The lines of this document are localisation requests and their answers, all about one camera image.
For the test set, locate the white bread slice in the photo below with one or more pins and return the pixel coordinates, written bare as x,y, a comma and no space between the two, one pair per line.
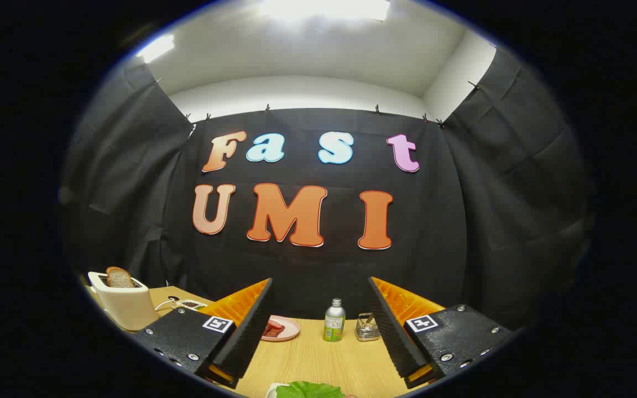
119,277

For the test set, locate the white toaster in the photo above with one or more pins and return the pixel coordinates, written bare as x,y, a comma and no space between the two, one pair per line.
128,307

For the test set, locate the pink plate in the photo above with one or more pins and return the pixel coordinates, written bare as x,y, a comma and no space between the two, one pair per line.
291,329

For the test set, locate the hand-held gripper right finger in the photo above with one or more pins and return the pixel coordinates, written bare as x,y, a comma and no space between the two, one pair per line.
393,331

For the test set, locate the large ceiling light panel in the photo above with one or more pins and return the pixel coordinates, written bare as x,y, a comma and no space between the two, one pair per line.
324,8

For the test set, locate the wooden utensils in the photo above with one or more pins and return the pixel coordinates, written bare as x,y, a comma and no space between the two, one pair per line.
370,318

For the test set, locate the green lettuce leaf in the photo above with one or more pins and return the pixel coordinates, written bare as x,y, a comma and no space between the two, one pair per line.
307,390

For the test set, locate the white round plate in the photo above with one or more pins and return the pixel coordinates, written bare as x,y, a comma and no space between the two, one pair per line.
270,391

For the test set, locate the white divided seed dish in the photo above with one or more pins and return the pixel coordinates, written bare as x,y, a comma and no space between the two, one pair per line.
190,304

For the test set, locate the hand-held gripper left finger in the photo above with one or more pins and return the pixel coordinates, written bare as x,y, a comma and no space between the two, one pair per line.
249,326

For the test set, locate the green label bottle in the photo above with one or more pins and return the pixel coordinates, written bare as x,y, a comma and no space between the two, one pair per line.
334,323

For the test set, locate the black backdrop cloth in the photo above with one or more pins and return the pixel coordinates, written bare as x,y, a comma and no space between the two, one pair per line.
318,265

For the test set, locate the small ceiling light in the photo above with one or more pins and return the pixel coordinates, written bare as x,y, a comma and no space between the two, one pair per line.
155,47

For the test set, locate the brown meat slice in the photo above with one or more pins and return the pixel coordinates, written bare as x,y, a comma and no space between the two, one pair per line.
272,329

